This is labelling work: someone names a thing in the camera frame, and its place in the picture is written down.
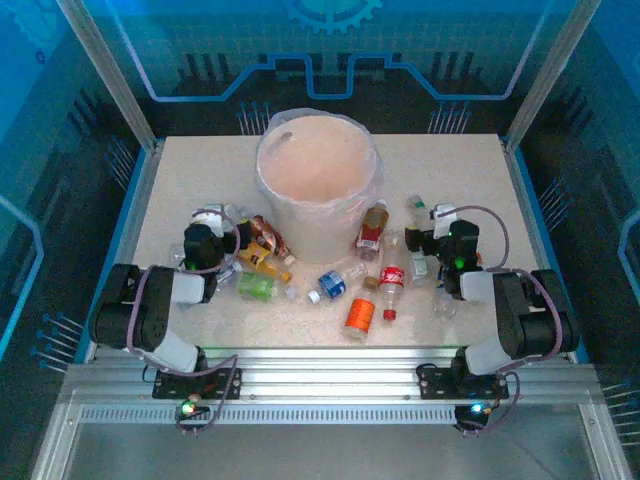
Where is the orange juice bottle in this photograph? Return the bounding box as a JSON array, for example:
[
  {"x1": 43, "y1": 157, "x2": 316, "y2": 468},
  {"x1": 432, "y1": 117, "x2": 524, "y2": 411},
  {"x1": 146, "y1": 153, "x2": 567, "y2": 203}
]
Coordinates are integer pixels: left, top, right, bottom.
[{"x1": 238, "y1": 242, "x2": 294, "y2": 284}]

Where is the clear square bottle white label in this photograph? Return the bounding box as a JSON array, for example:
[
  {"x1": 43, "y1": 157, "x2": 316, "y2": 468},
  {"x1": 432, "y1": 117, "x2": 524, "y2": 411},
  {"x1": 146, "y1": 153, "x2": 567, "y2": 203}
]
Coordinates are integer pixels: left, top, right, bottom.
[{"x1": 202, "y1": 201, "x2": 247, "y2": 222}]

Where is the copper Nescafe bottle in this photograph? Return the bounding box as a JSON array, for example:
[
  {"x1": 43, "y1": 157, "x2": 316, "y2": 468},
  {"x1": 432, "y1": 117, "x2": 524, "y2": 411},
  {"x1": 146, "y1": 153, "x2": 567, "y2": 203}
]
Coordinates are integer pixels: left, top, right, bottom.
[{"x1": 249, "y1": 214, "x2": 292, "y2": 261}]

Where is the clear bottle green cap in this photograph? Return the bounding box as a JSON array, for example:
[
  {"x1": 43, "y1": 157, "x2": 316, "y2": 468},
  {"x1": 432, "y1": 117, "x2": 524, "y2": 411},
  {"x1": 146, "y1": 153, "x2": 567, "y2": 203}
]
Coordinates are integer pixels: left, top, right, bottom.
[{"x1": 407, "y1": 193, "x2": 436, "y2": 221}]

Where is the clear bottle blue cap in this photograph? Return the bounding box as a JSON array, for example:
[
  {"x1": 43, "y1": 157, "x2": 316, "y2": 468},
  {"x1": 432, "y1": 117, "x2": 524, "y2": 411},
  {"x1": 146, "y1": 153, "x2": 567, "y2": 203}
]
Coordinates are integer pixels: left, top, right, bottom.
[{"x1": 215, "y1": 259, "x2": 246, "y2": 290}]

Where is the Coca-Cola bottle red label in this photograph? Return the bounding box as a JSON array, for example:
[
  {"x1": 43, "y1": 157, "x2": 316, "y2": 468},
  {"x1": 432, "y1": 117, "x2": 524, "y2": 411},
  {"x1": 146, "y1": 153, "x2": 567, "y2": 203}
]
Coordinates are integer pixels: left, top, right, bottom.
[{"x1": 378, "y1": 247, "x2": 407, "y2": 322}]

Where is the tea bottle red label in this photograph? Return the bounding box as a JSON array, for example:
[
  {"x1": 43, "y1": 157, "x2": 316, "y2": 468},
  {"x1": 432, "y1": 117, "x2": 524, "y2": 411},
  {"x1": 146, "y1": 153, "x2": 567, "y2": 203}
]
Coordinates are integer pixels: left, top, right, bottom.
[{"x1": 353, "y1": 198, "x2": 391, "y2": 261}]

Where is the green label plastic bottle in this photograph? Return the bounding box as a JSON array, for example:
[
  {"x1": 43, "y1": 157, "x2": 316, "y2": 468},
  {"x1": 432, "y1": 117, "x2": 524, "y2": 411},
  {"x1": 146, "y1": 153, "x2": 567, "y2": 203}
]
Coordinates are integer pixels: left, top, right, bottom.
[{"x1": 235, "y1": 272, "x2": 300, "y2": 302}]

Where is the orange label plastic bottle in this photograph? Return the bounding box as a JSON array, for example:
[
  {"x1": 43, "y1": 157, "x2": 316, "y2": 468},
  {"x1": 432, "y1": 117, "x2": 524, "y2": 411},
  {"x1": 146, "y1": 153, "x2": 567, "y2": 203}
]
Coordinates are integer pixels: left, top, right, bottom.
[{"x1": 342, "y1": 276, "x2": 381, "y2": 341}]

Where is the blue label water bottle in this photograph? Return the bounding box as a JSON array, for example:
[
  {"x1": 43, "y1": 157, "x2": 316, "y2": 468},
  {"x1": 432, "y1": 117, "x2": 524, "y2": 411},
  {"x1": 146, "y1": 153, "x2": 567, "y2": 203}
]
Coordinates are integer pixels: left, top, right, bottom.
[{"x1": 307, "y1": 262, "x2": 369, "y2": 305}]

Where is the round white bin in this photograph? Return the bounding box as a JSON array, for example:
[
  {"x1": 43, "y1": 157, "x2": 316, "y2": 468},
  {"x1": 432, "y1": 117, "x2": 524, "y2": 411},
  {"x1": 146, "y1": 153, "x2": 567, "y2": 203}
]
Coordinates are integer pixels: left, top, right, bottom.
[{"x1": 255, "y1": 112, "x2": 381, "y2": 265}]

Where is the clear plastic bin liner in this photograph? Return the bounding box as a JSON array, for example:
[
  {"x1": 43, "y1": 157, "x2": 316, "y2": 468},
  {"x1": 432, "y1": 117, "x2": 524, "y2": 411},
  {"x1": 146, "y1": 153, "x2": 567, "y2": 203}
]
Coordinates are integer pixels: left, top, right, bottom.
[{"x1": 254, "y1": 108, "x2": 386, "y2": 211}]

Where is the small lit controller board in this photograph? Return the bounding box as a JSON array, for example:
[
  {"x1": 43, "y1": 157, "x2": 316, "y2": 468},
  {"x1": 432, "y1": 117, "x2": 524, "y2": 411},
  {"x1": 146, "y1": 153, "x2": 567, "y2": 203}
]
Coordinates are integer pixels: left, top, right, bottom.
[
  {"x1": 454, "y1": 399, "x2": 494, "y2": 426},
  {"x1": 174, "y1": 397, "x2": 211, "y2": 424}
]

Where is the grey metal floor panel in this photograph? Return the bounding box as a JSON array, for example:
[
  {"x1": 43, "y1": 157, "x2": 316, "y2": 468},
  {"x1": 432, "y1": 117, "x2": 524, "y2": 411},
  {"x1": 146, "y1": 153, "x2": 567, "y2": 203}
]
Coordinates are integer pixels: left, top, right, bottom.
[{"x1": 64, "y1": 423, "x2": 601, "y2": 480}]

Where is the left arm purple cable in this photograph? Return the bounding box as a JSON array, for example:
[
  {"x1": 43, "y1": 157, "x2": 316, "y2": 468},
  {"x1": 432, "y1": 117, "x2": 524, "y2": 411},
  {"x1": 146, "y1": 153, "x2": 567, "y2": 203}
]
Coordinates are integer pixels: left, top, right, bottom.
[{"x1": 124, "y1": 208, "x2": 245, "y2": 436}]

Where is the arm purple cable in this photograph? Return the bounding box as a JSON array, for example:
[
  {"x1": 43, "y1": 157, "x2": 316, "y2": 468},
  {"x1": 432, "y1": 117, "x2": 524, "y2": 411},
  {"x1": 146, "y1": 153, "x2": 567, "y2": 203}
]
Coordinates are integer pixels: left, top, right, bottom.
[
  {"x1": 124, "y1": 208, "x2": 245, "y2": 436},
  {"x1": 449, "y1": 204, "x2": 566, "y2": 434}
]

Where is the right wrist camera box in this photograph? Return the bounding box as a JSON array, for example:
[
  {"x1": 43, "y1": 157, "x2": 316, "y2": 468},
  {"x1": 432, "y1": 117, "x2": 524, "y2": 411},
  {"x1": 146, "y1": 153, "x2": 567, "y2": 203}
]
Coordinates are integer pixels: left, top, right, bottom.
[{"x1": 430, "y1": 202, "x2": 457, "y2": 240}]

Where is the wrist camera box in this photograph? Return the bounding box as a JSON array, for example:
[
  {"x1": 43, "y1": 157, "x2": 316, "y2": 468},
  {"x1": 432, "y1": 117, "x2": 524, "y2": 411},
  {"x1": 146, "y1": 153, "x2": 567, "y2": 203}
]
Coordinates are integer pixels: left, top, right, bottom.
[
  {"x1": 190, "y1": 208, "x2": 226, "y2": 239},
  {"x1": 430, "y1": 202, "x2": 457, "y2": 240}
]

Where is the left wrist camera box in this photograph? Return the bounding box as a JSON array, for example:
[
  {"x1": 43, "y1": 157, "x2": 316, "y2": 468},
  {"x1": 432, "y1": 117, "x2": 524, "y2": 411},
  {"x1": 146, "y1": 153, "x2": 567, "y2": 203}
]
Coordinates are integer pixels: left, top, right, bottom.
[{"x1": 190, "y1": 208, "x2": 226, "y2": 239}]

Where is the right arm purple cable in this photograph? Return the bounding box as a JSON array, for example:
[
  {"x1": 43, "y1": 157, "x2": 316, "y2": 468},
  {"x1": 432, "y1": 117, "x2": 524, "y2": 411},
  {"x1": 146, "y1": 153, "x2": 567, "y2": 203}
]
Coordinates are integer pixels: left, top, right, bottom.
[{"x1": 449, "y1": 204, "x2": 566, "y2": 434}]

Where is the blue edged side rail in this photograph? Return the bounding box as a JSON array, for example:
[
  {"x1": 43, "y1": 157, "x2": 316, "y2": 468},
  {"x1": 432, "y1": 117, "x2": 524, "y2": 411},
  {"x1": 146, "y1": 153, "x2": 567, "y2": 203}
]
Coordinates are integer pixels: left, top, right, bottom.
[
  {"x1": 499, "y1": 139, "x2": 591, "y2": 364},
  {"x1": 74, "y1": 139, "x2": 166, "y2": 364}
]

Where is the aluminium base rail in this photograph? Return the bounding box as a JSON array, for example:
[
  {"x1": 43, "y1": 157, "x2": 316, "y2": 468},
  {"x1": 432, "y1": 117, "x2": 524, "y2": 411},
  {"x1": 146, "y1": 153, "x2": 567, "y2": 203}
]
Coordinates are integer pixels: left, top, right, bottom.
[{"x1": 64, "y1": 347, "x2": 601, "y2": 409}]

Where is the slotted cable duct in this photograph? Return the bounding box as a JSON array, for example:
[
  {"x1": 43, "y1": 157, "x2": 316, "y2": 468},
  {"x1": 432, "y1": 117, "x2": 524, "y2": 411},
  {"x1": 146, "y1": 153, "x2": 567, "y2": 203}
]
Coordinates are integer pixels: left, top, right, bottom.
[{"x1": 79, "y1": 405, "x2": 586, "y2": 426}]

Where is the aluminium frame post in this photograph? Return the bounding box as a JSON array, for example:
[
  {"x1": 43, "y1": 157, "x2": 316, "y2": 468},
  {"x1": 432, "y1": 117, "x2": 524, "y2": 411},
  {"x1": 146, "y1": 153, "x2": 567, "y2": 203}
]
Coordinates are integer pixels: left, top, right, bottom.
[
  {"x1": 56, "y1": 0, "x2": 159, "y2": 152},
  {"x1": 503, "y1": 0, "x2": 586, "y2": 151}
]

